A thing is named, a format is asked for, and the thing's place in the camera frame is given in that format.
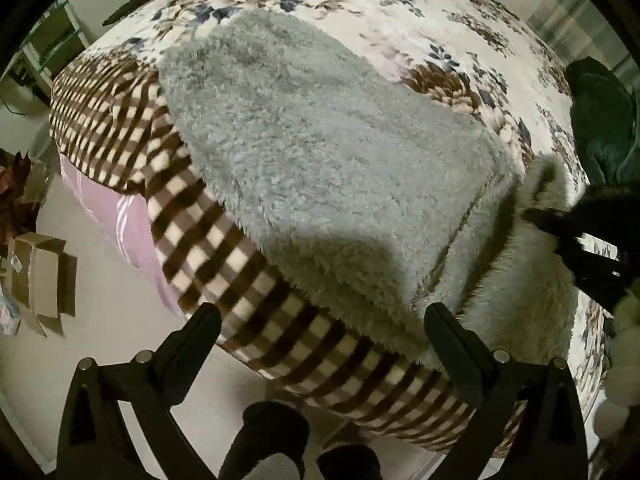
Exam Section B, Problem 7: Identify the floral blanket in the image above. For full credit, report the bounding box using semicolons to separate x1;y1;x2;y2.
85;0;623;411

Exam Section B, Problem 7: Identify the cardboard box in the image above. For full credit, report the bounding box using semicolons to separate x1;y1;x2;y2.
7;232;79;339

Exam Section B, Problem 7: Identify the green metal shelf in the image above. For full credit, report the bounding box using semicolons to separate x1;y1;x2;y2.
18;0;83;83

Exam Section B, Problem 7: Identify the brown dried plant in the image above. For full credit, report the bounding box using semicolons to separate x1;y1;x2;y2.
0;148;43;244

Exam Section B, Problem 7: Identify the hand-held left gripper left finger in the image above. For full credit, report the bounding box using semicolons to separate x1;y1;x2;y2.
54;302;223;480

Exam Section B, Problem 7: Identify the pink bed sheet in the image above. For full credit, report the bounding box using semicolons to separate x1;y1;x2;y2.
59;154;187;319

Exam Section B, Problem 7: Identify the brown checkered blanket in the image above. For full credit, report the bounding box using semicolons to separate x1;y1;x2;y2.
49;51;529;459

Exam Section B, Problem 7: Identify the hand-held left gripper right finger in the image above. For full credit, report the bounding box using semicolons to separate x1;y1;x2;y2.
423;302;589;480

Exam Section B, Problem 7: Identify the dark green jacket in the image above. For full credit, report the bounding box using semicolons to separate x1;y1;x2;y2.
564;57;640;189

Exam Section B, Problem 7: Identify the white plush toy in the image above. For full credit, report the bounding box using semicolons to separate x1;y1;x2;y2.
594;294;640;442

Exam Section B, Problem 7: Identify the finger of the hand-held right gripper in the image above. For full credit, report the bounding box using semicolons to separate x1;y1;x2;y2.
521;207;577;241

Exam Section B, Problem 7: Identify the grey fluffy blanket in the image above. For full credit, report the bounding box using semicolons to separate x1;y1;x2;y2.
157;9;582;368

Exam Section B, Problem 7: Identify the person's dark slipper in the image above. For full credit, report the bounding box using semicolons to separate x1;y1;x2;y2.
316;444;385;480
219;402;312;480

